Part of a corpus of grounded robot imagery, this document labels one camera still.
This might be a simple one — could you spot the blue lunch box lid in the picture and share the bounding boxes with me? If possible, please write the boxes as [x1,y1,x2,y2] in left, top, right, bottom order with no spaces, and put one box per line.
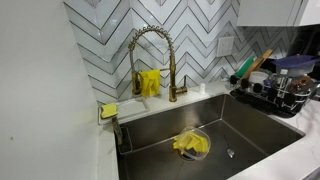
[270,54,320,70]

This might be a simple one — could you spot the clear plastic lunch box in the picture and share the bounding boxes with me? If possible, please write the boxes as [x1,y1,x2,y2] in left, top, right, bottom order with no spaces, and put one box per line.
[279,64,316,79]

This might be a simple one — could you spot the black dish rack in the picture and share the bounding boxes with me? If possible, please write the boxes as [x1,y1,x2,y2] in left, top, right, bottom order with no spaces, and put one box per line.
[229,73,319,118]

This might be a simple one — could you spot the yellow rubber glove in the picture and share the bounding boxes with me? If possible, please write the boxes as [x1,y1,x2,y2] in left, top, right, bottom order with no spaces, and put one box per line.
[138,68,162,98]

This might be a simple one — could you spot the gold spring faucet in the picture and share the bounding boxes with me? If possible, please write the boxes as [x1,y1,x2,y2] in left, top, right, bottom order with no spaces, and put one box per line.
[127,24,189,103]

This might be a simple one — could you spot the white sponge tray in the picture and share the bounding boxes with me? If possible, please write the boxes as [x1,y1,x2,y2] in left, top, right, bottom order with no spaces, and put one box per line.
[97,96,152,126]

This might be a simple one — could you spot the small white bottle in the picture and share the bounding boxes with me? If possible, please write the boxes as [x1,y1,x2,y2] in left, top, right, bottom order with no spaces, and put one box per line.
[198,82,207,95]

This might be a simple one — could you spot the yellow green sponge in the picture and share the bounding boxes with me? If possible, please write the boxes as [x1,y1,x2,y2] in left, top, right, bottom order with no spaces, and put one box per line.
[99,102,119,120]

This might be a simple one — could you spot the dish brush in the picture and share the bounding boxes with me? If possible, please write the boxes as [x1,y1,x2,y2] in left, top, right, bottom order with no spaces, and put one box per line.
[110,115,125,148]

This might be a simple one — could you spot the yellow cloth in sink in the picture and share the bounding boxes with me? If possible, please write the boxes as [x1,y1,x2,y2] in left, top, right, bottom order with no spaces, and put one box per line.
[172,131,210,154]

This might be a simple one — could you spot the clear sink caddy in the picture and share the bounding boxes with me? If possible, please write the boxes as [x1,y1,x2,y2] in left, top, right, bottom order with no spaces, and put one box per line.
[114,125,134,156]

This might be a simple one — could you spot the clear glass bowl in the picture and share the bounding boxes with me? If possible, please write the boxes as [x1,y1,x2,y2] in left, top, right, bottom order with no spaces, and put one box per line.
[176,125,212,162]

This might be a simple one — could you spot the green cutting board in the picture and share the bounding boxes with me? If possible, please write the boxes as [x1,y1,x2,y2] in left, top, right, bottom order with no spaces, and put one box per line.
[234,54,258,79]

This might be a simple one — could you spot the metal spoon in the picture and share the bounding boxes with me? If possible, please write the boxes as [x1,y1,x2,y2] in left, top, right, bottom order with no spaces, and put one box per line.
[222,133,236,159]

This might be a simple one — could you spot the white round container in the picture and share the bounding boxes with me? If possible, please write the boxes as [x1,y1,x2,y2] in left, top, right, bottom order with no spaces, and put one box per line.
[248,70,271,85]

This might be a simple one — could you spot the stainless steel sink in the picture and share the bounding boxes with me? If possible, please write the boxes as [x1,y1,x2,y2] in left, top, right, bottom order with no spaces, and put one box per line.
[114,93,307,180]

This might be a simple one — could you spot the wooden cutting board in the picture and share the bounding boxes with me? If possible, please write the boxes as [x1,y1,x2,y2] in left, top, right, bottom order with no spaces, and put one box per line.
[241,48,274,80]

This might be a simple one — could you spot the clear bottle white cap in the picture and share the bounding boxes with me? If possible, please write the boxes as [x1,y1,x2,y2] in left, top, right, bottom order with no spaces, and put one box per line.
[277,68,290,98]

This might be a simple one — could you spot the white upper cabinet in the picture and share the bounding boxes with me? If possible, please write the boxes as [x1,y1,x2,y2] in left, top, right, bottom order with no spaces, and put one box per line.
[235,0,320,28]

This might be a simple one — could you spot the brown glass jar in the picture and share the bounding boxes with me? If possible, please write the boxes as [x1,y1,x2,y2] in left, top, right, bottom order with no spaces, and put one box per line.
[289,77,314,95]

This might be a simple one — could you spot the white wall outlet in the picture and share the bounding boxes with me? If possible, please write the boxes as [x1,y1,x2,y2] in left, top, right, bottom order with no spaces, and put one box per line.
[215,35,236,58]

